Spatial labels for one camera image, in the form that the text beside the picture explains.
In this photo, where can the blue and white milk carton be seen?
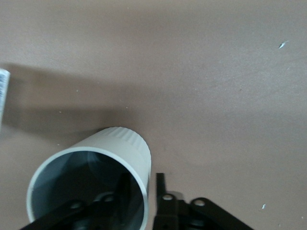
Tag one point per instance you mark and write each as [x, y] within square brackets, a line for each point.
[3, 95]

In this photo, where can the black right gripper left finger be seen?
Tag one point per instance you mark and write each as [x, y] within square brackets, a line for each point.
[96, 210]

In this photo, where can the beige mug with grey inside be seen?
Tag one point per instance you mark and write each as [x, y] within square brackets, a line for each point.
[124, 145]

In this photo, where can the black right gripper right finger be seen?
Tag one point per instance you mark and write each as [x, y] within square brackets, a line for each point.
[177, 215]

